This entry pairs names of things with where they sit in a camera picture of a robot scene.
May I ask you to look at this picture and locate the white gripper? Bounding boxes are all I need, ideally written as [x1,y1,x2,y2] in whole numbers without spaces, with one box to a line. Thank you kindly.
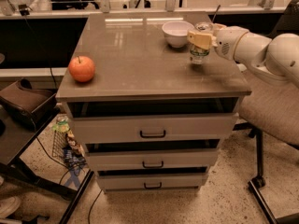
[187,23,249,61]

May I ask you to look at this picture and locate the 7up soda can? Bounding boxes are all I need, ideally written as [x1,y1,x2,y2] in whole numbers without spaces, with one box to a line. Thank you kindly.
[189,22,213,64]

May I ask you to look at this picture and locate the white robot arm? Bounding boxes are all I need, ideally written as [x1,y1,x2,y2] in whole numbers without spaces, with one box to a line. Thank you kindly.
[187,22,299,87]

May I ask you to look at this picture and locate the white bowl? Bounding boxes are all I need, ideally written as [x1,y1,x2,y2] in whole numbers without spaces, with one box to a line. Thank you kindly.
[162,21,194,48]

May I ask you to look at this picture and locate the top drawer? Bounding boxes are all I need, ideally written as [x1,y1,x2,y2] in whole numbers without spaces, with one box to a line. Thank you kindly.
[69,112,238,144]

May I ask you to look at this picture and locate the drawer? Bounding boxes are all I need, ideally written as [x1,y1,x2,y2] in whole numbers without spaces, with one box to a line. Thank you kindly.
[85,139,220,171]
[97,167,208,191]
[69,112,238,144]

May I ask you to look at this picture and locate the grey drawer cabinet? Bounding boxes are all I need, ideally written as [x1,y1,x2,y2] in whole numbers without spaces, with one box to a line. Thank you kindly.
[55,11,252,194]

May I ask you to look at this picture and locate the red apple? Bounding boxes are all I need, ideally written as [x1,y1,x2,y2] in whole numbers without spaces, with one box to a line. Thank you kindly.
[68,56,95,82]

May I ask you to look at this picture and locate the middle drawer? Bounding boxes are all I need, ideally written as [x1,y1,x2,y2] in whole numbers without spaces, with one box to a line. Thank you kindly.
[85,139,220,171]

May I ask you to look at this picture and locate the bottom drawer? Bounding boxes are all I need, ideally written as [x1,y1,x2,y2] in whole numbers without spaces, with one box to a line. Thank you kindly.
[97,167,208,191]

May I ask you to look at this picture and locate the black side table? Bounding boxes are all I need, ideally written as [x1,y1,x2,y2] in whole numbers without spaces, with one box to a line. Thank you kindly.
[0,110,93,224]

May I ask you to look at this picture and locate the white shoe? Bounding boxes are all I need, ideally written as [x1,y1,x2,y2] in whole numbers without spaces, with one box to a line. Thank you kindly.
[0,196,21,218]

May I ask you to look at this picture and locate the wire snack basket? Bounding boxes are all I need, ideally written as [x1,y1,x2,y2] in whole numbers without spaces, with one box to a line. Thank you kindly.
[52,116,86,170]

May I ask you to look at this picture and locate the black floor cable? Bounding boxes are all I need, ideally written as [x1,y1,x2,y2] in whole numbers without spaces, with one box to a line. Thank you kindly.
[87,189,103,224]

